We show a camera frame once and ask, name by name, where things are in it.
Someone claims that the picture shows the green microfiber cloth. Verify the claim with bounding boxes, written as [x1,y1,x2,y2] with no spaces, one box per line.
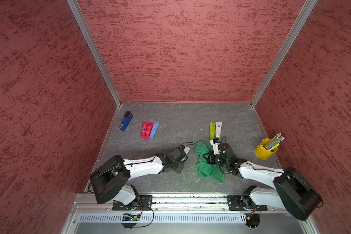
[194,141,226,183]

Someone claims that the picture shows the lime green toothpaste tube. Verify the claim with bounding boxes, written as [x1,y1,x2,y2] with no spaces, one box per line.
[209,122,216,140]

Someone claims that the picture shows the blue toothpaste tube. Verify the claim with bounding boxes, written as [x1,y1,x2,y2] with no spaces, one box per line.
[149,122,160,139]

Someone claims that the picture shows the pink toothpaste tube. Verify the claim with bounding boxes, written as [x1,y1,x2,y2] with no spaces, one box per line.
[141,121,149,138]
[145,122,154,139]

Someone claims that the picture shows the white tube pink cap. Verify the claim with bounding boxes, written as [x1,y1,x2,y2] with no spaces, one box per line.
[184,146,191,155]

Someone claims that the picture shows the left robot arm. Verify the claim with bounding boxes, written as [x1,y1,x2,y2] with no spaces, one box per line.
[89,145,190,207]

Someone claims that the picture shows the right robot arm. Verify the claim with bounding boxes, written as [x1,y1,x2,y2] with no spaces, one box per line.
[201,141,323,220]

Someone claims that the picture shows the white tube orange cap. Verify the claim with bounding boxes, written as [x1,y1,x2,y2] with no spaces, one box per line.
[215,122,222,139]

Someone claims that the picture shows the yellow cup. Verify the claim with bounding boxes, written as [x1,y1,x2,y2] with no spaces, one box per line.
[254,138,279,160]

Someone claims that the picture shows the pencils in cup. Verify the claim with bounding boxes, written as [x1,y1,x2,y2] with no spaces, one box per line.
[264,133,285,151]

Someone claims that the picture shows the blue stapler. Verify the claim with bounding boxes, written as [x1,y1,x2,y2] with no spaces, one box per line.
[120,111,133,131]

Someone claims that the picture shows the left corner aluminium profile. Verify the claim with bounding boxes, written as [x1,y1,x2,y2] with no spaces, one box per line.
[67,0,122,108]

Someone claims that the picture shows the corner aluminium profile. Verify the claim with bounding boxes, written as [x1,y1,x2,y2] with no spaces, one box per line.
[67,0,122,108]
[251,0,318,109]

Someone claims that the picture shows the right corner aluminium profile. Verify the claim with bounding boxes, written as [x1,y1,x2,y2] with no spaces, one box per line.
[251,0,318,109]

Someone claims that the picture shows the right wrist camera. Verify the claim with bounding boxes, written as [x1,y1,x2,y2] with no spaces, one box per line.
[210,138,221,155]

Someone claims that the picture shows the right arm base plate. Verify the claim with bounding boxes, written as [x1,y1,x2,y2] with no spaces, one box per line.
[227,195,268,212]

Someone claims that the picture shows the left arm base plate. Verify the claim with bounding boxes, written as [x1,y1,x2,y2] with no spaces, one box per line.
[112,195,153,211]

